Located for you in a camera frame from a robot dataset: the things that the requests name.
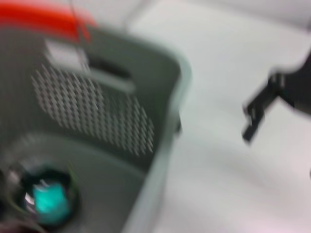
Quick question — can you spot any orange bin handle clip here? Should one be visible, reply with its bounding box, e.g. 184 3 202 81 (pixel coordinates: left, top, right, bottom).
0 4 98 43

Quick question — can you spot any grey perforated storage bin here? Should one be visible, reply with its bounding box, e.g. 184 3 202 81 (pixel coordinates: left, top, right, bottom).
0 24 192 233

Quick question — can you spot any glass teacup black holder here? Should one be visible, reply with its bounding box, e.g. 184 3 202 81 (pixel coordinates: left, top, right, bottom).
4 160 82 230

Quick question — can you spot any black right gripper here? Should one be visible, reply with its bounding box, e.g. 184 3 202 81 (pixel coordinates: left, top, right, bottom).
241 50 311 147

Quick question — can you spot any teal square toy brick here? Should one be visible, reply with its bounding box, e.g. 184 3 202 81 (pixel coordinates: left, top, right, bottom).
33 182 70 225

